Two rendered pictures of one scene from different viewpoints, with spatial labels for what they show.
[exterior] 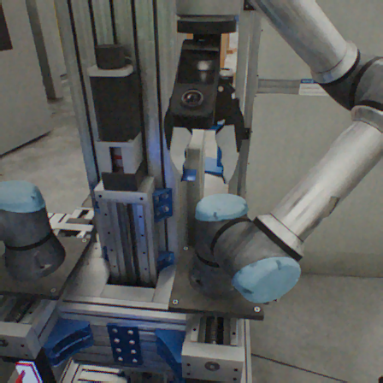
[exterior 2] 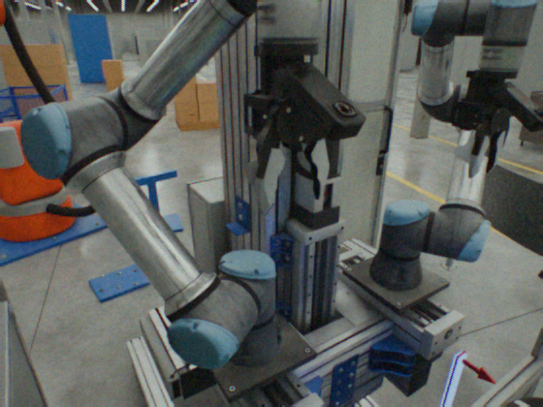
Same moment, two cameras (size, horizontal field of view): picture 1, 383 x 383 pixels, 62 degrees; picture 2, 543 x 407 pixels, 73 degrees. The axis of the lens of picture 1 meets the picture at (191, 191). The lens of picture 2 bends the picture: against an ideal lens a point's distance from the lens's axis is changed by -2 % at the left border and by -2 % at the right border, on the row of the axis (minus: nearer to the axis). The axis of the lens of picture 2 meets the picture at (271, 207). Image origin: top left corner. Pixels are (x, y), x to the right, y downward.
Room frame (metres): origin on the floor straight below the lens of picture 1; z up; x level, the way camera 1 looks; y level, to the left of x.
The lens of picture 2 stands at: (0.11, 0.80, 1.69)
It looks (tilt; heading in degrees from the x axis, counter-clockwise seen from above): 25 degrees down; 321
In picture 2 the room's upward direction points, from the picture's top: straight up
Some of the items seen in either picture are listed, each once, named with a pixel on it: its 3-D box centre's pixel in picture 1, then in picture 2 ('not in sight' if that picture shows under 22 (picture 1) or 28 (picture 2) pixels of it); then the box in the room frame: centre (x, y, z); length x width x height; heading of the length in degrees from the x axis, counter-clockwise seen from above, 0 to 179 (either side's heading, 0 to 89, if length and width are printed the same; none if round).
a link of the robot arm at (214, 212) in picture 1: (221, 225); (405, 226); (0.59, -0.07, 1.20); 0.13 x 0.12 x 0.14; 25
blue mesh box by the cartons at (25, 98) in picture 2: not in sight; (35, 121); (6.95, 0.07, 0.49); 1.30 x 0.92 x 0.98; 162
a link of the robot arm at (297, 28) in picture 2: not in sight; (287, 23); (0.47, 0.48, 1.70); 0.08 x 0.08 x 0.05
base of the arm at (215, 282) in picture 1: (218, 261); (397, 261); (0.59, -0.07, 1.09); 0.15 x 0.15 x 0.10
